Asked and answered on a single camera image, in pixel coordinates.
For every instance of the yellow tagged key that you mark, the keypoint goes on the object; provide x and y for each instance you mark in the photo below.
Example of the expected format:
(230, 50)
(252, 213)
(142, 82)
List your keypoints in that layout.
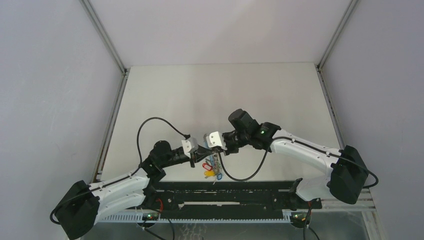
(209, 174)

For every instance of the left aluminium frame post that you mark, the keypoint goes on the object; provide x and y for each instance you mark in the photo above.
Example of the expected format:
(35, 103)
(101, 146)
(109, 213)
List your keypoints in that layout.
(104, 36)

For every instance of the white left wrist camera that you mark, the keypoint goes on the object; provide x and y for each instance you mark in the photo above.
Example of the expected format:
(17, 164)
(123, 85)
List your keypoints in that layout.
(190, 146)

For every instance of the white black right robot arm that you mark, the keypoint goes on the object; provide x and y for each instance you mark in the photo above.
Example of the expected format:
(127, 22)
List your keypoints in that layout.
(344, 171)

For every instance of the red tagged key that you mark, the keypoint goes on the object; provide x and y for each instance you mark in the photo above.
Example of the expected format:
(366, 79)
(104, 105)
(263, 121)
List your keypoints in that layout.
(207, 166)

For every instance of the round key organizer with rings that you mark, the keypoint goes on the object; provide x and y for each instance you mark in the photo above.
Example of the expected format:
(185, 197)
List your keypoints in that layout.
(214, 158)

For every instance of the white slotted cable duct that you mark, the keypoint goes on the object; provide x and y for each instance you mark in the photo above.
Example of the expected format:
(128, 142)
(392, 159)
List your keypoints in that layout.
(149, 217)

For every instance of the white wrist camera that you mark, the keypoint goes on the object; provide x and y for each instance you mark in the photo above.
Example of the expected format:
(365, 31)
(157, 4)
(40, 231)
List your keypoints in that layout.
(214, 141)
(190, 146)

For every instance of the aluminium frame post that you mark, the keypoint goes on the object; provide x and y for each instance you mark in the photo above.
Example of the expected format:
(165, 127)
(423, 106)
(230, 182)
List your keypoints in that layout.
(337, 33)
(104, 36)

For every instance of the right aluminium frame post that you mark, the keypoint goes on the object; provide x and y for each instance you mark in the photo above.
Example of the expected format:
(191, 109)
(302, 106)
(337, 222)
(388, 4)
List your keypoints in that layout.
(337, 33)

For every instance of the green tagged key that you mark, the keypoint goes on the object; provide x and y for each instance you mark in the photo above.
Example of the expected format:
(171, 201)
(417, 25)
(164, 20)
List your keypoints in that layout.
(217, 170)

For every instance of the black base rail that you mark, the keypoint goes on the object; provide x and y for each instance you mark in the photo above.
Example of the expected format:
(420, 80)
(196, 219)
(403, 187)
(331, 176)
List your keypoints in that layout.
(229, 199)

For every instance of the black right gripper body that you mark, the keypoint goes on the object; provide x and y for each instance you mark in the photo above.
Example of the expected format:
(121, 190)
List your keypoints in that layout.
(235, 141)

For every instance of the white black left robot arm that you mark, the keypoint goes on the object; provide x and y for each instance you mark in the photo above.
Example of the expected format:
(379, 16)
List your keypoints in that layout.
(85, 204)

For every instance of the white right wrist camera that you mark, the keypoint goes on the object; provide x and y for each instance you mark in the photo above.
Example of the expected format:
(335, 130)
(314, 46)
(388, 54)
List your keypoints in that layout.
(214, 141)

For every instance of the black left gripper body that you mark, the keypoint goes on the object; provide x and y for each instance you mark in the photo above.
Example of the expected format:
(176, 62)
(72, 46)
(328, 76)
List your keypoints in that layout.
(176, 158)

